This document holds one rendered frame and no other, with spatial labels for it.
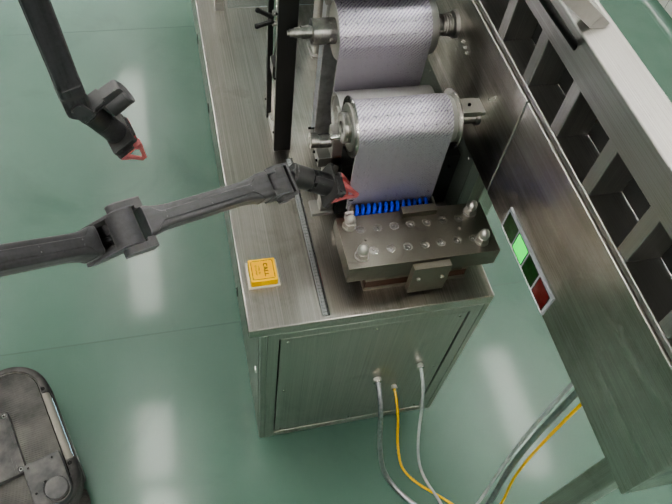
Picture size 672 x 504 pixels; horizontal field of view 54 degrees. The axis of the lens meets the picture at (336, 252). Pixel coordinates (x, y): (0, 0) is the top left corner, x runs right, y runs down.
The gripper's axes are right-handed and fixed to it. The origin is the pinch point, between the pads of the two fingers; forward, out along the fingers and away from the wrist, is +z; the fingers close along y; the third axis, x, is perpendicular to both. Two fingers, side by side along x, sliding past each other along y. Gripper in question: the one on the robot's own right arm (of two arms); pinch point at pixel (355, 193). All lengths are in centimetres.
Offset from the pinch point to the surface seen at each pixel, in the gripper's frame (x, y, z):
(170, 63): -113, -186, 16
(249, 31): -21, -90, -4
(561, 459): -51, 50, 125
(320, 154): 1.8, -8.4, -10.2
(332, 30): 23.3, -28.5, -16.6
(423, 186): 9.6, 0.2, 15.7
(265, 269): -25.0, 10.0, -13.7
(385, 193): 3.4, 0.2, 7.6
